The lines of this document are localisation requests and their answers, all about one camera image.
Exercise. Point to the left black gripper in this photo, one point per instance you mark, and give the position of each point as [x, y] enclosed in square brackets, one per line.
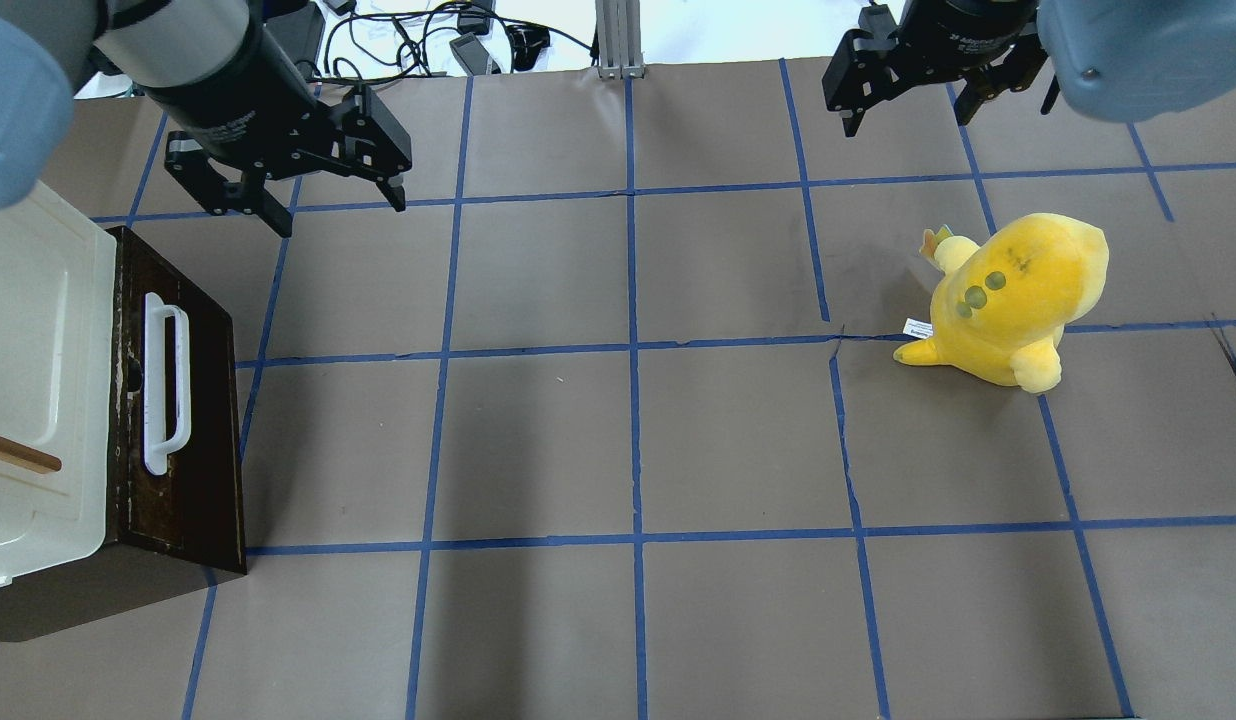
[221, 100]

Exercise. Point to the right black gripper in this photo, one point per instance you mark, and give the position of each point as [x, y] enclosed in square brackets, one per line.
[970, 28]

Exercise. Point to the white drawer handle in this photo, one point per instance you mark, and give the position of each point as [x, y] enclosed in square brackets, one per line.
[167, 418]

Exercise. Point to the dark wooden drawer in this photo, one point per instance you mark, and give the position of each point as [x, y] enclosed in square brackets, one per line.
[176, 485]

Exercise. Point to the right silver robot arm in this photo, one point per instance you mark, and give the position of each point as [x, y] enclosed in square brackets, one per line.
[1115, 61]

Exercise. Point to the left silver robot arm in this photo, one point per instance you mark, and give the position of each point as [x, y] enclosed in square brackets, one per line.
[45, 58]

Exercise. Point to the dark wooden drawer cabinet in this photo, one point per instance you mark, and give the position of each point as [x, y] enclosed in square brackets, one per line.
[115, 578]

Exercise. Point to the yellow plush dinosaur toy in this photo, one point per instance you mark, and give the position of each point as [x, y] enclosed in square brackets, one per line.
[1001, 307]

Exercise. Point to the cream plastic storage box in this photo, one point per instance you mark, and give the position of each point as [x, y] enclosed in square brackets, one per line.
[57, 278]

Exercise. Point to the aluminium frame post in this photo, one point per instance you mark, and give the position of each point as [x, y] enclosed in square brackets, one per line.
[618, 39]

